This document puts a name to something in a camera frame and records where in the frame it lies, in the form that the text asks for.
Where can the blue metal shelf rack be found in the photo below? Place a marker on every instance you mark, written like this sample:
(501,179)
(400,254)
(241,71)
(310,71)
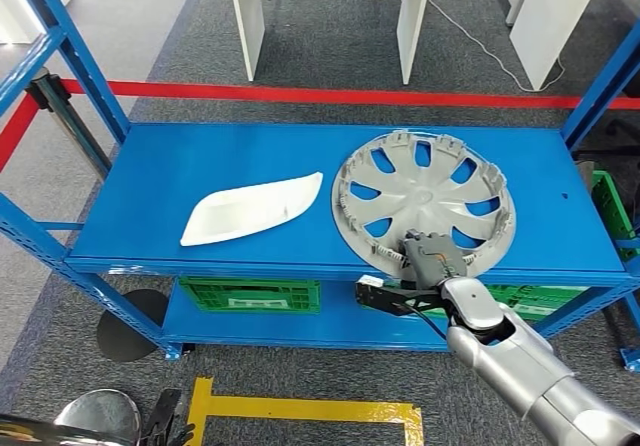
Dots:
(631,358)
(200,165)

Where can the yellow floor tape square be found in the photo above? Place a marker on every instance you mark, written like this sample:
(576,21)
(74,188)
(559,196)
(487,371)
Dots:
(300,408)

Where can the black-headed barrier stanchion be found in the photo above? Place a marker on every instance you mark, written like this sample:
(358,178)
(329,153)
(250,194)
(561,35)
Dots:
(70,125)

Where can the green plastic crate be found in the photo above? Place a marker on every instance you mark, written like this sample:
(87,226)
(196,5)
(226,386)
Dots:
(610,211)
(395,286)
(250,289)

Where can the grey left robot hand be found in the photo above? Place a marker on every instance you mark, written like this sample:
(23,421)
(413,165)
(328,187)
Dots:
(162,423)

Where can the white curved plastic part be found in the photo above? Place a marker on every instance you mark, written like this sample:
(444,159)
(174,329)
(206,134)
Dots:
(244,211)

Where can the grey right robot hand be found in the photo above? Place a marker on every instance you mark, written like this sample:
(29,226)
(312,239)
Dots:
(432,261)

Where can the black round floor base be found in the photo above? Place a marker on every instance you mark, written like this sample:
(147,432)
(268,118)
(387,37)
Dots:
(125,330)

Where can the red barrier belt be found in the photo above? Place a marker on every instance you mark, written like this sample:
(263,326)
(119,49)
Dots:
(15,132)
(300,94)

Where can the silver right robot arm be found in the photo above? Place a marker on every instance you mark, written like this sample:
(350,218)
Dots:
(525,363)

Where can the chrome stanchion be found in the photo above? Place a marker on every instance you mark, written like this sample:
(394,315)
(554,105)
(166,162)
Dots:
(100,413)

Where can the grey plastic wheel hubcap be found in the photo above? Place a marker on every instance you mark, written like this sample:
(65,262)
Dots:
(425,194)

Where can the white desk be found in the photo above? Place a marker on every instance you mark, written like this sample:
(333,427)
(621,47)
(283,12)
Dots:
(550,19)
(249,19)

